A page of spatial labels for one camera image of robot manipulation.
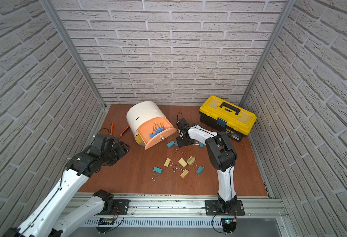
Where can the left controller board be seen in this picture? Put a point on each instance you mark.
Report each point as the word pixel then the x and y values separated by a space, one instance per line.
pixel 106 225

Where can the yellow middle drawer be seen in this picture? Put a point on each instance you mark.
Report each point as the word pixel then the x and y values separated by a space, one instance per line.
pixel 139 140

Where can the orange handled pliers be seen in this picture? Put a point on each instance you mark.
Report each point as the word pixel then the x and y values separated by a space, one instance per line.
pixel 117 133

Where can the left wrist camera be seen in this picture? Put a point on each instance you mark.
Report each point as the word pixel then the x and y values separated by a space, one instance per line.
pixel 100 141

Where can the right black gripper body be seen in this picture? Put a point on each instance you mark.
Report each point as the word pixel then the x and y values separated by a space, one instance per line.
pixel 182 141

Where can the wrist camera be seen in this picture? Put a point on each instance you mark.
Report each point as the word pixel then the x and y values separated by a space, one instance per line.
pixel 182 124
pixel 100 141

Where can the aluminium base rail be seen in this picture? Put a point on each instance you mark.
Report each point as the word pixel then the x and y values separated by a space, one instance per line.
pixel 186 206

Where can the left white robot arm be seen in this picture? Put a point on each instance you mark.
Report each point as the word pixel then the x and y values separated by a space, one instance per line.
pixel 46 221

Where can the orange top drawer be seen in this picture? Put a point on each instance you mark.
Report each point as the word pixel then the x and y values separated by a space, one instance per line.
pixel 146 128

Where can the white round drawer cabinet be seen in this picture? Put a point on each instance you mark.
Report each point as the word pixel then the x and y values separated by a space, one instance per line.
pixel 141 113

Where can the right controller board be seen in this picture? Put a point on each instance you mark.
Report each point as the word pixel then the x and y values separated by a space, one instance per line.
pixel 228 225

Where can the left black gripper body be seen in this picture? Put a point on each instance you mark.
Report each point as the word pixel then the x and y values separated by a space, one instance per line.
pixel 119 148

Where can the yellow binder clip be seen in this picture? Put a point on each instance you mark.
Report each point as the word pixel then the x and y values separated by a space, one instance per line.
pixel 184 171
pixel 182 162
pixel 168 163
pixel 190 160

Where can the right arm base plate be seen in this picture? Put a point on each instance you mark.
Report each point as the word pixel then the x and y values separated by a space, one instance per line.
pixel 230 208

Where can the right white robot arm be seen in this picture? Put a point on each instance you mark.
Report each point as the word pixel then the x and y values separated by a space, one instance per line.
pixel 222 156

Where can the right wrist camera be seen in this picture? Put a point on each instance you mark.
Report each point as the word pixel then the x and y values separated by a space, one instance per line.
pixel 182 124

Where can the yellow black toolbox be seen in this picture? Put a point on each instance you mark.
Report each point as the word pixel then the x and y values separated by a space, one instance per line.
pixel 224 116

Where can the controller board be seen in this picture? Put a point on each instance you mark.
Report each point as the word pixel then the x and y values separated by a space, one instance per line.
pixel 106 225
pixel 228 225

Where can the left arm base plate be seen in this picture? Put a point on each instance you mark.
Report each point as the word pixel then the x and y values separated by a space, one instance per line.
pixel 114 206

